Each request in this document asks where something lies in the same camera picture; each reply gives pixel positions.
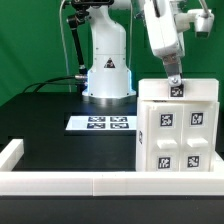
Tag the white base tag plate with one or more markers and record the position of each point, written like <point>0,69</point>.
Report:
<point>105,123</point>

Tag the small white cabinet top block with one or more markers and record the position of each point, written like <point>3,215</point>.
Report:
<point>189,90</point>

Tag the white U-shaped obstacle fence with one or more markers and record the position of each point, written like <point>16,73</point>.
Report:
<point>104,183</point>

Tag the white cabinet body box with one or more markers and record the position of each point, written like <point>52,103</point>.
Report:
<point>142,132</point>

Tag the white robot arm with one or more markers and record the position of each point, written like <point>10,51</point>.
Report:
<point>108,81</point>

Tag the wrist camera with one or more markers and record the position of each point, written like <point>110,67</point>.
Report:
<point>202,20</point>

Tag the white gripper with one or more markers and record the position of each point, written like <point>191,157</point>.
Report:
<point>165,41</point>

